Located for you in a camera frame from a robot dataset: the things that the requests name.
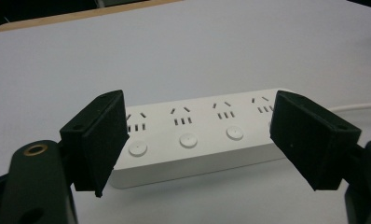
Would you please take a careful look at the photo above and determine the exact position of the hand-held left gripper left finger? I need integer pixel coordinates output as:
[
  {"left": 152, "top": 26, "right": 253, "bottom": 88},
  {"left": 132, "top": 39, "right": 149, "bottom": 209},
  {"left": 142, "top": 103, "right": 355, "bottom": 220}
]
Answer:
[{"left": 59, "top": 90, "right": 131, "bottom": 199}]

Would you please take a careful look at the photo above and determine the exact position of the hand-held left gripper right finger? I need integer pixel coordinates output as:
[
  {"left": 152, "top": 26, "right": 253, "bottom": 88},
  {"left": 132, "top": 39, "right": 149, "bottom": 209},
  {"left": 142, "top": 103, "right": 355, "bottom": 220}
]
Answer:
[{"left": 269, "top": 90, "right": 363, "bottom": 191}]

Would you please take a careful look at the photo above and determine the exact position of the white power strip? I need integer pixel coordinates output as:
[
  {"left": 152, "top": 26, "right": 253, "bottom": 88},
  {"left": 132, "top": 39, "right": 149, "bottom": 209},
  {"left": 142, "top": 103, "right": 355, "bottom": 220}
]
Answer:
[{"left": 109, "top": 88, "right": 295, "bottom": 189}]

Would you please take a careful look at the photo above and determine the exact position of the wooden board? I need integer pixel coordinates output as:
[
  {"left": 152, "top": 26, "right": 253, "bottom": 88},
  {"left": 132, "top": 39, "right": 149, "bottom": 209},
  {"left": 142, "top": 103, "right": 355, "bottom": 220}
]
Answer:
[{"left": 0, "top": 0, "right": 183, "bottom": 34}]

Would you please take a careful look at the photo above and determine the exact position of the white power cable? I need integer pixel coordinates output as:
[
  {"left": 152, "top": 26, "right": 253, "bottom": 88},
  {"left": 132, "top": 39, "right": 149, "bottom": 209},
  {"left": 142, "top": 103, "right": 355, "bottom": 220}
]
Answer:
[{"left": 329, "top": 102, "right": 371, "bottom": 114}]

